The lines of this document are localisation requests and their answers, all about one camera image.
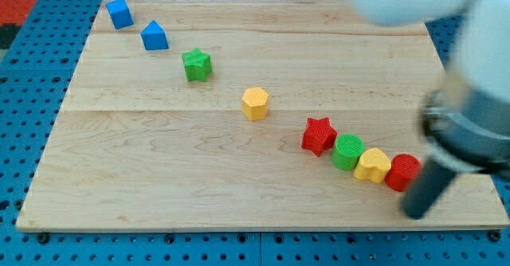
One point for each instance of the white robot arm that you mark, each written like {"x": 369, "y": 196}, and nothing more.
{"x": 465, "y": 121}

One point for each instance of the green cylinder block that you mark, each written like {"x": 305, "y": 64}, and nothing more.
{"x": 346, "y": 151}

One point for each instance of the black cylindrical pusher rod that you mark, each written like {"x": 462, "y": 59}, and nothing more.
{"x": 426, "y": 188}

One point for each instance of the yellow hexagon block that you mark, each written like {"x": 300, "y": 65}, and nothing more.
{"x": 255, "y": 103}

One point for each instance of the red cylinder block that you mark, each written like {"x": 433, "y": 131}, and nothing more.
{"x": 404, "y": 169}

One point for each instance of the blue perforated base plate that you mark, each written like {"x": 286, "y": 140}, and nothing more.
{"x": 41, "y": 41}

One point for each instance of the red star block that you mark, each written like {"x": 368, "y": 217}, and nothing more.
{"x": 318, "y": 136}

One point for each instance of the wooden board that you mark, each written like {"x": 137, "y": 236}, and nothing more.
{"x": 136, "y": 148}

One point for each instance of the blue cube block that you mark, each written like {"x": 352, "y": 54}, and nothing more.
{"x": 119, "y": 13}

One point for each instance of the green star block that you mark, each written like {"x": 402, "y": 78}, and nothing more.
{"x": 197, "y": 65}

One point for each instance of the blue pentagon block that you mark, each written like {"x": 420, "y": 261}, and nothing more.
{"x": 154, "y": 37}

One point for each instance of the yellow heart block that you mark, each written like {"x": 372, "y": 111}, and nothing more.
{"x": 373, "y": 165}

